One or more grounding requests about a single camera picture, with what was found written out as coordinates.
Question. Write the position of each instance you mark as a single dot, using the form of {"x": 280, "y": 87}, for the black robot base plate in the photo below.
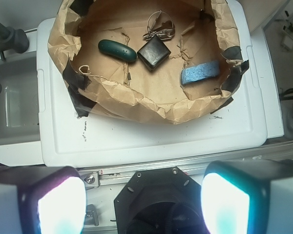
{"x": 161, "y": 201}

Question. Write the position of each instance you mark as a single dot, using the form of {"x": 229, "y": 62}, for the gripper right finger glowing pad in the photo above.
{"x": 248, "y": 197}

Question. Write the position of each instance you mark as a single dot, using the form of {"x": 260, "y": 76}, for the blue sponge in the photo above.
{"x": 200, "y": 72}

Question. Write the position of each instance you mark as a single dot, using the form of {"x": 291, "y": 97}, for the dark green oval case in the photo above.
{"x": 117, "y": 50}

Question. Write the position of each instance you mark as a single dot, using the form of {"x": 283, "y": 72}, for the black square box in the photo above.
{"x": 153, "y": 53}

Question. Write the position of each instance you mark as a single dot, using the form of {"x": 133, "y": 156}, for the metal corner bracket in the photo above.
{"x": 91, "y": 216}

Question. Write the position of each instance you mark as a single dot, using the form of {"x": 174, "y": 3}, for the aluminium rail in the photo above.
{"x": 194, "y": 165}

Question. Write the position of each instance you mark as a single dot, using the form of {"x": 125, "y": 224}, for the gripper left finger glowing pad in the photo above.
{"x": 41, "y": 200}

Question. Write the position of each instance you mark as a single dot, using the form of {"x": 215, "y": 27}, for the silver keys on ring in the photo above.
{"x": 165, "y": 31}

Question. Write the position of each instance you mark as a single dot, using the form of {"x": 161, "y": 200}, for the crumpled brown paper bag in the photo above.
{"x": 104, "y": 85}

